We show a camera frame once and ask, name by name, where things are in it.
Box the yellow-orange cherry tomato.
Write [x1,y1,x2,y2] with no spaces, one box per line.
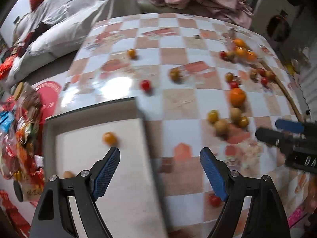
[102,132,118,146]

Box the shallow white cardboard box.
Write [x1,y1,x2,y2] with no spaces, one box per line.
[31,97,167,237]

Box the tan longan in box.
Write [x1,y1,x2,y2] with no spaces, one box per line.
[63,170,75,179]

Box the tan longan fruit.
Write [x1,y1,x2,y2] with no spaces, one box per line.
[230,107,242,124]

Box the yellow cherry tomato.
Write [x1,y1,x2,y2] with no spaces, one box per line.
[207,110,219,124]
[127,49,137,60]

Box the orange mandarin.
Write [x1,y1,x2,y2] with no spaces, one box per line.
[229,88,247,107]

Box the small red cherry tomato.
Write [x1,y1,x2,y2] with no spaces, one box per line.
[229,81,239,89]

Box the small brown-orange cherry tomato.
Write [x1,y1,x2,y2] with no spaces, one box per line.
[225,73,234,83]

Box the pile of snack bags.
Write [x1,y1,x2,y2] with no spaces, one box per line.
[1,97,45,190]

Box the red round mat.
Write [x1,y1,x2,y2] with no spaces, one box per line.
[35,81,62,121]

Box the dark yellow-brown cherry tomato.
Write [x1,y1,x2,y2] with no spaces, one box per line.
[169,68,182,83]

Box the blue snack packet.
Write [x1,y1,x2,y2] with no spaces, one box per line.
[0,111,15,133]

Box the far yellow cherry tomato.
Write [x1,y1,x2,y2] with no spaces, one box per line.
[127,49,137,60]

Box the grey sofa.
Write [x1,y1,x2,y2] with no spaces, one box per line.
[4,0,142,80]

